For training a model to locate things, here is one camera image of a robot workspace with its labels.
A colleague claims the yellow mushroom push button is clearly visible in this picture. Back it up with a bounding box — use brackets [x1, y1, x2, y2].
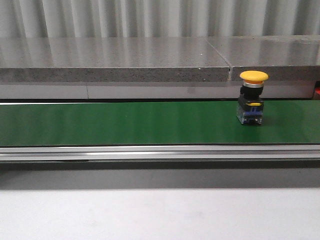
[236, 70, 269, 125]

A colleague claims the white corrugated curtain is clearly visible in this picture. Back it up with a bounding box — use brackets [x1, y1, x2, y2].
[0, 0, 320, 38]

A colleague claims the green conveyor belt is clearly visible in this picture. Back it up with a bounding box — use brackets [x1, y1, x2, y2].
[0, 100, 320, 147]

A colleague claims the grey stone counter slab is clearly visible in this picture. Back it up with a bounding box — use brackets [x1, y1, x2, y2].
[0, 37, 230, 83]
[206, 35, 320, 82]

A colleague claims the grey stone counter slab right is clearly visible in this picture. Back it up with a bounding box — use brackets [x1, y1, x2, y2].
[206, 35, 320, 82]

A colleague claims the red object at right edge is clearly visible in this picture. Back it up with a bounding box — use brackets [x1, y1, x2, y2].
[313, 81, 320, 100]

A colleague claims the white cabinet front panel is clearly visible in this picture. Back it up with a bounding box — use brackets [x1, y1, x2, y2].
[0, 81, 315, 100]

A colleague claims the aluminium conveyor side rail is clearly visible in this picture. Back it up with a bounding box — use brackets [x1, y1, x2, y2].
[0, 144, 320, 163]

